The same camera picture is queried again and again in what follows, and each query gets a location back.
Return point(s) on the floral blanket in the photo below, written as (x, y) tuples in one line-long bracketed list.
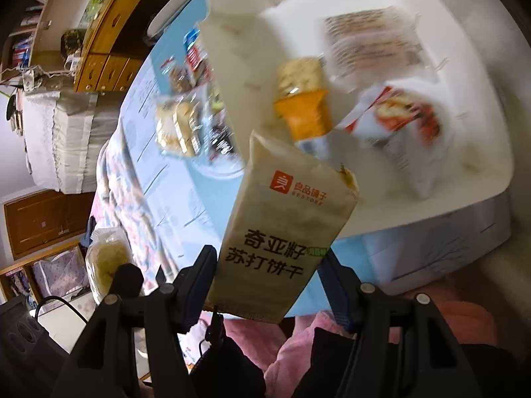
[(119, 202)]

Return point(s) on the white lace covered cabinet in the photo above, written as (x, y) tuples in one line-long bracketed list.
[(64, 132)]

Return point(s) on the small nut bar packet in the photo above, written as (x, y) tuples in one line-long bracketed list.
[(177, 76)]

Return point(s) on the orange wrapped rice cracker snack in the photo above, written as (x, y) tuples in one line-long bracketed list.
[(302, 98)]

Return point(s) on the wooden desk with drawers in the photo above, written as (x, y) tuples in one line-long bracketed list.
[(116, 45)]

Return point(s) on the clear wrapped yellow pastry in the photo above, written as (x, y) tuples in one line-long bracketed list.
[(108, 250)]

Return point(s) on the clear white printed snack bag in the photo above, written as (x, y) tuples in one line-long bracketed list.
[(372, 46)]

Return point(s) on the red white snack packet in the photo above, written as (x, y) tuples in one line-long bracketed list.
[(409, 129)]

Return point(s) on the wooden wall bookshelf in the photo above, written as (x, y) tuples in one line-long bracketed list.
[(35, 39)]

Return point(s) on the grey white office chair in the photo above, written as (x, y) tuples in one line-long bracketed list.
[(182, 12)]

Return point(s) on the blue red snack packet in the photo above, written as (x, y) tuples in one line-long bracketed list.
[(197, 64)]

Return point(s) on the white plastic storage bin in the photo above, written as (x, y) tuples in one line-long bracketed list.
[(246, 40)]

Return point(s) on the beige soda cracker packet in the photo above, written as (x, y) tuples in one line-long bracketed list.
[(289, 210)]

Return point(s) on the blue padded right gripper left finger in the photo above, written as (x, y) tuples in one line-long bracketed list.
[(192, 287)]

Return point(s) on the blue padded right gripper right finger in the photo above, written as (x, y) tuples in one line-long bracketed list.
[(341, 286)]

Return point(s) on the dark jerky clear packet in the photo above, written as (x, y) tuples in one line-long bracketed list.
[(219, 137)]

